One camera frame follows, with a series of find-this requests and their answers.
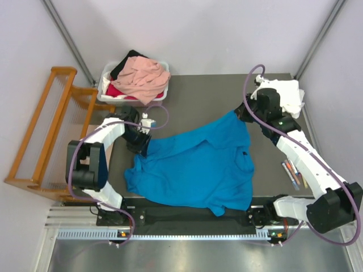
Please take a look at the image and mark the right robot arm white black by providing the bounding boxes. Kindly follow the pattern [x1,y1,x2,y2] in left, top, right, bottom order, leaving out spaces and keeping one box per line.
[235,88,362,233]

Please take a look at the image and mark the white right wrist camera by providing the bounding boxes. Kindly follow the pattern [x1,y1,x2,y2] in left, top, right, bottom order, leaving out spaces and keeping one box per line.
[251,75,279,100]

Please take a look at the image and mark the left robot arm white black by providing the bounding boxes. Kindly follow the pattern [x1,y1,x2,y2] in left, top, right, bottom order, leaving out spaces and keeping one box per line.
[65,106,156,226]

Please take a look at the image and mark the folded white t shirts stack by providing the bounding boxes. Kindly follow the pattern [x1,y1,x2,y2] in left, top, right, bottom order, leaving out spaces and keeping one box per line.
[263,79,305,119]

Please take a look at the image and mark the wooden drying rack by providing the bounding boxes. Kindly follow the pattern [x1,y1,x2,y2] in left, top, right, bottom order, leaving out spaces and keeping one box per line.
[5,66,116,202]

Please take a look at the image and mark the markers on table edge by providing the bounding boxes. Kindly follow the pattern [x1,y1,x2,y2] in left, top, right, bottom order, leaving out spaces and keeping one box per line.
[281,159,309,190]

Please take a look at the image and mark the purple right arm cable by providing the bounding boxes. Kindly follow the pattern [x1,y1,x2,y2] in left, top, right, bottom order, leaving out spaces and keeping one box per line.
[244,64,361,246]

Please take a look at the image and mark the red t shirt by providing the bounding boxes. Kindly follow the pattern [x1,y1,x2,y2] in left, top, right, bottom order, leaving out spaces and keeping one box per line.
[105,84,137,100]

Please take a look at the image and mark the black t shirt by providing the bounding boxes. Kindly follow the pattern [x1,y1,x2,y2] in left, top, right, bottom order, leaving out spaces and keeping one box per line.
[110,50,145,80]

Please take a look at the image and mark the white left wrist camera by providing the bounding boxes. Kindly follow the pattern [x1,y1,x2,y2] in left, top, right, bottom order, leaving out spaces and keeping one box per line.
[139,112,156,134]

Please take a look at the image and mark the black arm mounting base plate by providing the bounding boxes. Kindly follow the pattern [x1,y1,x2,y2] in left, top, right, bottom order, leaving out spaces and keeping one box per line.
[95,198,301,228]

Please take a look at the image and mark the blue t shirt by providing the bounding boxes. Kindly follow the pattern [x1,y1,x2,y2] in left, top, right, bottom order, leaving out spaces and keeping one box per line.
[124,111,254,216]

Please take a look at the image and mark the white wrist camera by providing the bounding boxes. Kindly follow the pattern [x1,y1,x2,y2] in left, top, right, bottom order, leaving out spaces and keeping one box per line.
[251,75,279,100]
[139,112,156,134]

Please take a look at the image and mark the pink cardboard sheet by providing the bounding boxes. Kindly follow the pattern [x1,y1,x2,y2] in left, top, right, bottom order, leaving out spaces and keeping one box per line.
[81,124,123,190]

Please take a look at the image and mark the pink t shirt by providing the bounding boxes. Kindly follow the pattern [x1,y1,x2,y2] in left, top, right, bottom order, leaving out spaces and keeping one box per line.
[110,56,171,105]

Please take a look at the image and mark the white slotted cable duct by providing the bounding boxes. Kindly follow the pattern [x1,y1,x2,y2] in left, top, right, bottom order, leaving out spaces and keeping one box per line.
[57,229,271,241]

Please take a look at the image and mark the white plastic laundry bin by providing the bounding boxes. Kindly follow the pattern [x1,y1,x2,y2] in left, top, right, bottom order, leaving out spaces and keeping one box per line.
[97,57,171,107]

